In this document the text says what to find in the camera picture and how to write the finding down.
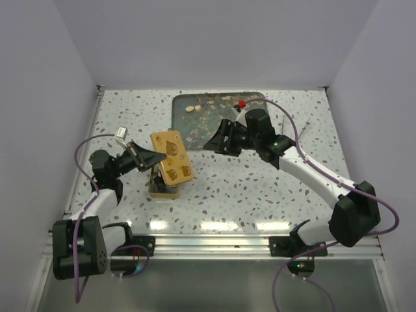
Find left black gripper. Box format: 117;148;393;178
110;141;166;179

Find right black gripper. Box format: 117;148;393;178
203;119;261;157

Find silver metal tin lid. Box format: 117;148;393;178
150;131;194;186

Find gold metal tin box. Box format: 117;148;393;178
148;166;180;200

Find silver metal tongs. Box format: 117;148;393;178
281;115;309;140

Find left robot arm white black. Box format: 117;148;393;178
52;141;166;280

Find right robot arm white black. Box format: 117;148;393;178
203;109;381;255

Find dark round chocolate tray left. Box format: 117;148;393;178
156;183;166;192

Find floral teal serving tray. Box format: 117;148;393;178
171;92;267;150

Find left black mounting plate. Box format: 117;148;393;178
131;235;156;258

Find black mounting plate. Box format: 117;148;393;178
268;236;326;258
131;235;156;258

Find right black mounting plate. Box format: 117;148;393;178
268;236;326;258

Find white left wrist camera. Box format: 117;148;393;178
114;127;128;140

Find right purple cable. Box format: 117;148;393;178
243;98;400;312

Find purple cable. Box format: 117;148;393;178
73;135;151;304
243;98;400;312

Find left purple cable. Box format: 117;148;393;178
73;135;151;304

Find aluminium rail front edge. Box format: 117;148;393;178
97;231;386;261

